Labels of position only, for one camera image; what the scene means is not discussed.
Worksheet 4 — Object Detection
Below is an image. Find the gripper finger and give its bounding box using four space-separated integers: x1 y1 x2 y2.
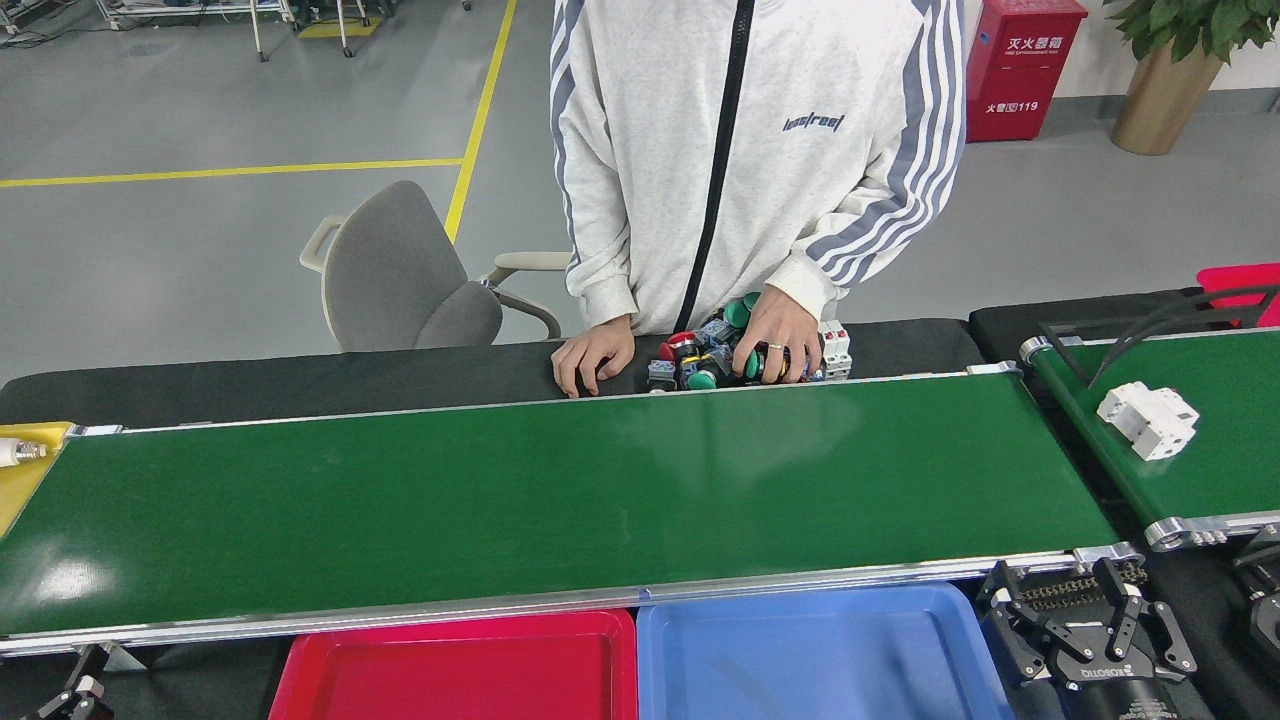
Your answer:
38 675 116 720

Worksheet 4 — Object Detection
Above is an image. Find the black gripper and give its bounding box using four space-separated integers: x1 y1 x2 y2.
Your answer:
976 555 1213 720

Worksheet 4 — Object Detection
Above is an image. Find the yellow plastic tray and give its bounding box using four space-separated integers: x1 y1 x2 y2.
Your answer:
0 421 76 541

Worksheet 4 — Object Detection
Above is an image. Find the blue plastic tray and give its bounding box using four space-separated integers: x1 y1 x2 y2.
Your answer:
636 583 1016 720

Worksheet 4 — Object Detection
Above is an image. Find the green feeder conveyor belt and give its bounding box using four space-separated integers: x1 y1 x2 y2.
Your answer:
1020 325 1280 553

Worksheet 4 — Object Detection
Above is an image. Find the red plastic tray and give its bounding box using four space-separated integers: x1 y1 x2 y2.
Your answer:
268 608 639 720

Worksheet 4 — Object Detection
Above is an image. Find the long green conveyor belt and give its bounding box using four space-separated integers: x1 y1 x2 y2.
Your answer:
0 362 1147 661

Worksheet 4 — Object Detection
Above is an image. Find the person's left hand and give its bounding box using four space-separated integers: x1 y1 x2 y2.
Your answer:
731 284 823 385

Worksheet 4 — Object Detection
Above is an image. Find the person's right hand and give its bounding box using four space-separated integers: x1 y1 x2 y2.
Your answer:
551 315 637 399

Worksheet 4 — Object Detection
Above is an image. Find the black remote controller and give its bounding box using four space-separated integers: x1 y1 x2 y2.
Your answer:
1232 528 1280 676

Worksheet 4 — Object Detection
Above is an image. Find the long black table cloth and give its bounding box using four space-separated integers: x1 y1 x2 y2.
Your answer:
0 318 988 429

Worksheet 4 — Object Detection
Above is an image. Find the red plastic bin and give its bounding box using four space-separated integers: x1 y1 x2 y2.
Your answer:
1197 263 1280 328

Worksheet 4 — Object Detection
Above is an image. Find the grey office chair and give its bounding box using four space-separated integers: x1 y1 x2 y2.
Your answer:
300 180 573 353

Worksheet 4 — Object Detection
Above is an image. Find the potted plant in gold pot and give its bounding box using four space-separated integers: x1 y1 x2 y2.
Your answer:
1103 0 1280 156

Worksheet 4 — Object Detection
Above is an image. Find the red fire extinguisher cabinet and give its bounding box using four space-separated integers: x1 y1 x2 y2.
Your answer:
965 0 1089 143

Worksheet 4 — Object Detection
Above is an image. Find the person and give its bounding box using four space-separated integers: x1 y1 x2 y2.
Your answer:
548 0 969 336

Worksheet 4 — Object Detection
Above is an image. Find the white metal rack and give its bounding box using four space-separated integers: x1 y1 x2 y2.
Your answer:
95 0 301 63
335 0 396 58

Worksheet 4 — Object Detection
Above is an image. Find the black drive chain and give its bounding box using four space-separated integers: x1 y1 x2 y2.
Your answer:
1015 562 1149 613

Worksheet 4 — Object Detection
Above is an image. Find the black curved guide frame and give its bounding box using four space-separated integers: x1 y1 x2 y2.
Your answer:
1040 285 1280 389

